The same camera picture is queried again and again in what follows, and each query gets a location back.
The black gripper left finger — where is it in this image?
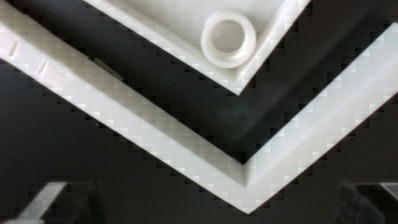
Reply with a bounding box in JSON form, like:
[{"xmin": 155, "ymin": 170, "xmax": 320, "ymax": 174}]
[{"xmin": 11, "ymin": 181, "xmax": 107, "ymax": 224}]

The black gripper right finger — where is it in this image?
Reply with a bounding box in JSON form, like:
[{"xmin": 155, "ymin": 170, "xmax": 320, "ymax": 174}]
[{"xmin": 334, "ymin": 181, "xmax": 398, "ymax": 224}]

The white L-shaped obstacle wall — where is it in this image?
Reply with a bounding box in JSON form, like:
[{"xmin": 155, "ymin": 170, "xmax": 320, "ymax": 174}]
[{"xmin": 0, "ymin": 0, "xmax": 398, "ymax": 213}]

